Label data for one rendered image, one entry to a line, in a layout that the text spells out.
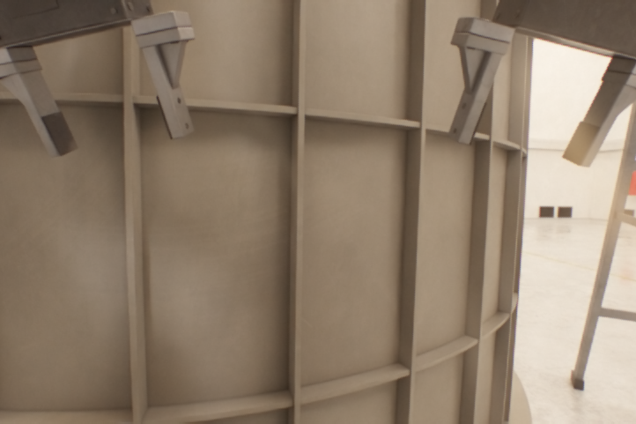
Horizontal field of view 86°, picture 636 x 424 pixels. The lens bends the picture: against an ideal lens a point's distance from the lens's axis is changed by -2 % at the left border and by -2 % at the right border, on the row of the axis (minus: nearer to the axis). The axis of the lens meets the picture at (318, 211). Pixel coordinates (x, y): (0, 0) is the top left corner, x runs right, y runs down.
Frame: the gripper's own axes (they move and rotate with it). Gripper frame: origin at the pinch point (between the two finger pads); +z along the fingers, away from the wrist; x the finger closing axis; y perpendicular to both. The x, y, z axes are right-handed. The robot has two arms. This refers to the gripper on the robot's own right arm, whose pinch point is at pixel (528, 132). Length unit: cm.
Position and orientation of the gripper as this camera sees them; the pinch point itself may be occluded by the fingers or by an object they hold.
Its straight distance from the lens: 40.4
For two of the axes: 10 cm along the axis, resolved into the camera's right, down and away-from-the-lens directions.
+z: -1.9, 8.7, 4.5
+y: 0.6, 4.7, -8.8
